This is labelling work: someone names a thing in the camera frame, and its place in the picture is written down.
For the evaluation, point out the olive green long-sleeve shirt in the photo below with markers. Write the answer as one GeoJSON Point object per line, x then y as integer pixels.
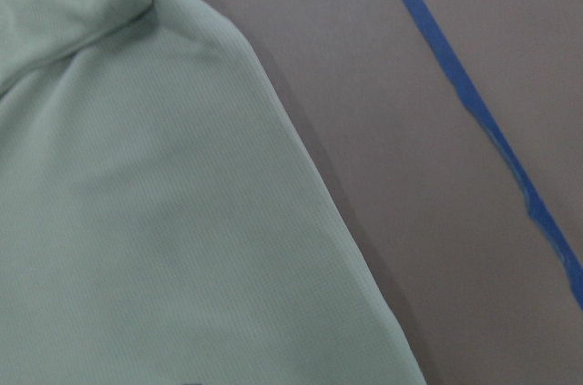
{"type": "Point", "coordinates": [161, 220]}

